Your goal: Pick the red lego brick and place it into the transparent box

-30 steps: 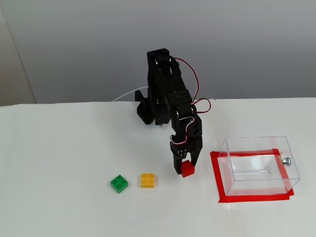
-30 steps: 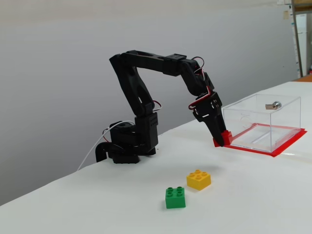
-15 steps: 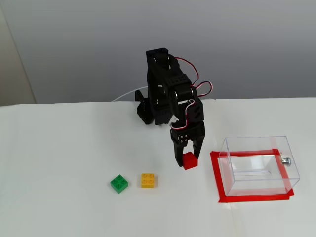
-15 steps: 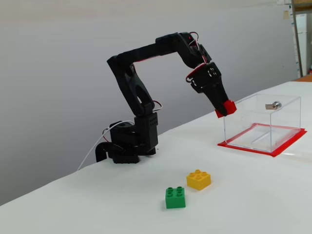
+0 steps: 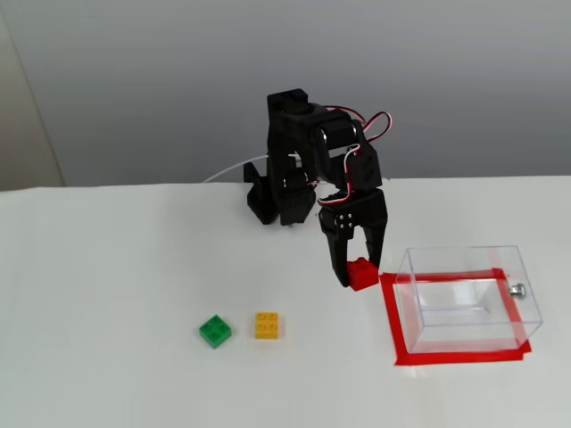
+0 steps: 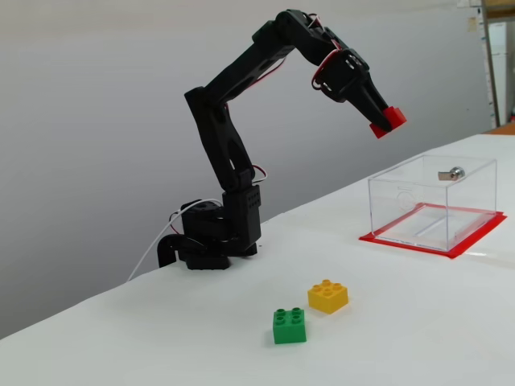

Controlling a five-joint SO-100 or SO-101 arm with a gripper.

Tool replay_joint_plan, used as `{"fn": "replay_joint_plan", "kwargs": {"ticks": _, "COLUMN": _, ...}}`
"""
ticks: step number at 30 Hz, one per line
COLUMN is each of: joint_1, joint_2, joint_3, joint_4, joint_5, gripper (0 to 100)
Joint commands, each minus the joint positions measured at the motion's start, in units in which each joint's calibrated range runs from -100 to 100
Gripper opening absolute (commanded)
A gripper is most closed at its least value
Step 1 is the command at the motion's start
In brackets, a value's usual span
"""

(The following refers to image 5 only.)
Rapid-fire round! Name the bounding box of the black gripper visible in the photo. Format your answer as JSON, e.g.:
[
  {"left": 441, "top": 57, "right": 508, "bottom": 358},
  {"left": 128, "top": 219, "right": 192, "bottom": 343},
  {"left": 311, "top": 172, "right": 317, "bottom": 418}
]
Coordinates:
[{"left": 315, "top": 141, "right": 390, "bottom": 289}]

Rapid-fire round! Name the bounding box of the red lego brick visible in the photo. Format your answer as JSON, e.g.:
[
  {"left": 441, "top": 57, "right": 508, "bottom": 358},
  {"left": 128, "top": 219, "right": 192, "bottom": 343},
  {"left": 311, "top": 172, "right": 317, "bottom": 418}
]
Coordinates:
[{"left": 347, "top": 257, "right": 380, "bottom": 292}]

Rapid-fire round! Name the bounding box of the yellow lego brick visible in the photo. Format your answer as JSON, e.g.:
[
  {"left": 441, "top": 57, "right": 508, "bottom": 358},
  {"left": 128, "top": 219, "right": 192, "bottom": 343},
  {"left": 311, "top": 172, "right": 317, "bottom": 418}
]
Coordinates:
[{"left": 253, "top": 312, "right": 281, "bottom": 342}]

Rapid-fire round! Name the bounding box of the transparent plastic box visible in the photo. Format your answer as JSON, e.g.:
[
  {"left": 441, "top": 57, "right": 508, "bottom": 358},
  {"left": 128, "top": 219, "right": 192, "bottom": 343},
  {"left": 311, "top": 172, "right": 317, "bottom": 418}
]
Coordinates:
[{"left": 394, "top": 243, "right": 544, "bottom": 356}]

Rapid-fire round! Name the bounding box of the green lego brick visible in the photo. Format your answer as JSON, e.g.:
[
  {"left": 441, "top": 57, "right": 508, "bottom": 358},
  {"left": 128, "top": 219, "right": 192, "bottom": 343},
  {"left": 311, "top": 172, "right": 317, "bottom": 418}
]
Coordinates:
[{"left": 198, "top": 314, "right": 234, "bottom": 350}]

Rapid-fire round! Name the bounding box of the black table clamp base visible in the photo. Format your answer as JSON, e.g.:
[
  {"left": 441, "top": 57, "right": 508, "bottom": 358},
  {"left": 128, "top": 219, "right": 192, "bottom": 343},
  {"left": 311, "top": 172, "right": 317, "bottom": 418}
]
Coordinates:
[{"left": 243, "top": 162, "right": 271, "bottom": 226}]

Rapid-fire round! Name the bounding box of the red white black servo cable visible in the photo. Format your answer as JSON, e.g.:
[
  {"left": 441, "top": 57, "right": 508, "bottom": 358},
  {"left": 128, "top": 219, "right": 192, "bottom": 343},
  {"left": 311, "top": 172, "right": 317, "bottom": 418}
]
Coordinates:
[
  {"left": 317, "top": 143, "right": 362, "bottom": 209},
  {"left": 323, "top": 105, "right": 398, "bottom": 144}
]

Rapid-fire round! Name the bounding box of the red tape frame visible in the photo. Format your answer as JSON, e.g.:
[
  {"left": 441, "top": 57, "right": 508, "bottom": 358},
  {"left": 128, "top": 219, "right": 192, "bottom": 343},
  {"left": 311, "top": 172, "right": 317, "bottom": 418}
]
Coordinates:
[{"left": 378, "top": 267, "right": 533, "bottom": 367}]

